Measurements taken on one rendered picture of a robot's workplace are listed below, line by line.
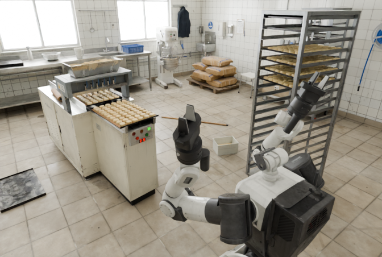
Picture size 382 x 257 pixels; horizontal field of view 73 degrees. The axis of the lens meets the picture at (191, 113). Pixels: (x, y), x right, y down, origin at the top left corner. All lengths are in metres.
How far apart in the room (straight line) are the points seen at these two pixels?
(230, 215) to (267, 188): 0.19
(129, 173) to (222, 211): 1.70
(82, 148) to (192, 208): 2.15
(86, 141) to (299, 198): 2.40
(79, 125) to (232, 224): 2.25
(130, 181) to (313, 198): 1.87
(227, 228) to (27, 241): 2.15
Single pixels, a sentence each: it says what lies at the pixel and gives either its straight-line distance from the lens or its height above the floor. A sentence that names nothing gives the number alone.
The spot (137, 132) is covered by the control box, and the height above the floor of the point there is 0.81.
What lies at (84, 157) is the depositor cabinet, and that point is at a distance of 3.09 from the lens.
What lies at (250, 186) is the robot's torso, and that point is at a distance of 1.03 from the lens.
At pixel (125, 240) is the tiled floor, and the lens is 2.53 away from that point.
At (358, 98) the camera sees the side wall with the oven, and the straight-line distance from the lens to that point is 5.24.
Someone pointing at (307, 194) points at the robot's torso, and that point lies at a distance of 1.06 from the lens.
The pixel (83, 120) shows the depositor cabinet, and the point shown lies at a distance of 2.92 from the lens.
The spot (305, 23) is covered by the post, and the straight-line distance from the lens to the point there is 2.16.
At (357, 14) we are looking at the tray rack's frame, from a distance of 2.64.
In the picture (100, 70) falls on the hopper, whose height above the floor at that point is 1.23.
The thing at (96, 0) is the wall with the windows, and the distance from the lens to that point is 6.30.
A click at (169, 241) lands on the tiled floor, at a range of 2.47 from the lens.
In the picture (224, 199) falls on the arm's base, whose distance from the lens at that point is 0.93.
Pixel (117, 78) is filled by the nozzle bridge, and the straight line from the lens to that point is 3.05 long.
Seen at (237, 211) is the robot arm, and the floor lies 1.23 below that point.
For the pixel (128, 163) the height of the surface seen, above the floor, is 0.52.
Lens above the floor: 1.86
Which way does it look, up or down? 23 degrees down
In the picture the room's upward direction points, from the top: straight up
